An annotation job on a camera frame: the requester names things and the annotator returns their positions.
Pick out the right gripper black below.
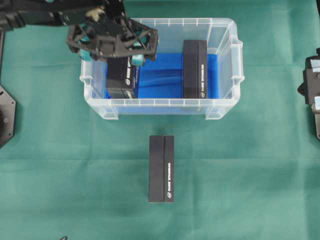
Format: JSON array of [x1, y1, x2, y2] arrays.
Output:
[[297, 47, 320, 140]]

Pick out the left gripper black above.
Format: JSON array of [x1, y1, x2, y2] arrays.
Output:
[[52, 0, 159, 67]]

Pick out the black box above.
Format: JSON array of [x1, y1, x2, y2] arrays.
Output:
[[148, 135, 175, 203], [183, 40, 208, 99], [105, 57, 140, 99]]

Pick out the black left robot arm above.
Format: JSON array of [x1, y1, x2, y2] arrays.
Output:
[[0, 0, 159, 66]]

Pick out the blue liner in case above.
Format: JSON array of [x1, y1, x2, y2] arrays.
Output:
[[105, 51, 221, 100]]

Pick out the clear plastic storage case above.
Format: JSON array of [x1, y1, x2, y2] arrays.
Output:
[[79, 18, 245, 120]]

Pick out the green table cloth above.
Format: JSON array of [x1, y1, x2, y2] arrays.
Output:
[[0, 0, 320, 240]]

